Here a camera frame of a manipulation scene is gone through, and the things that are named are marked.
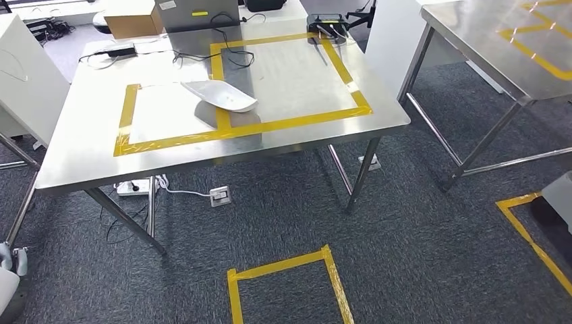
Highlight silver floor socket box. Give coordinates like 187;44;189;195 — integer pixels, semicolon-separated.
357;154;382;171
209;186;232;208

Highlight black cable bundle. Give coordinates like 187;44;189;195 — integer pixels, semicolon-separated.
26;18;76;43

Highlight black router with antennas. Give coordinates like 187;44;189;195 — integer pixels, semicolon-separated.
306;13;350;45

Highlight stainless steel workbench table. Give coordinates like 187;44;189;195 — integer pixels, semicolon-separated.
397;0;572;193
4;20;411;256

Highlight brown cardboard box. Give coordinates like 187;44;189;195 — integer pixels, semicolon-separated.
103;0;164;41

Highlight black floor cable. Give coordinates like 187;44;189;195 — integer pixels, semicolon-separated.
98;190;150;246

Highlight white socket cable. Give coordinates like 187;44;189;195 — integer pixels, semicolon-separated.
156;175;212;198

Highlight black office chair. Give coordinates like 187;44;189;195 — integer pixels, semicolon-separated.
346;0;377;30

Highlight black power cable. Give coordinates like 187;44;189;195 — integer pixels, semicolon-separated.
78;11;268;70

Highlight silver laptop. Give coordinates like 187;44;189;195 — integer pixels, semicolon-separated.
154;0;242;34

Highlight white partition panel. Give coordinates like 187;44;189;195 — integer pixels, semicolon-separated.
365;0;506;101
0;13;72;149

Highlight black power adapter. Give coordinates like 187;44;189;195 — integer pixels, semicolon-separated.
107;43;137;58

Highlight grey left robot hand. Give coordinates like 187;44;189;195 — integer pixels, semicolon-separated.
0;243;28;324

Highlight white plastic shell part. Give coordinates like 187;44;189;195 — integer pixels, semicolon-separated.
181;80;259;113
0;267;21;314

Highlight black box device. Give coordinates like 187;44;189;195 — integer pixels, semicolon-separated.
244;0;287;13

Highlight white power strip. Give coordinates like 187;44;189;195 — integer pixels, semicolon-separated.
117;178;158;196

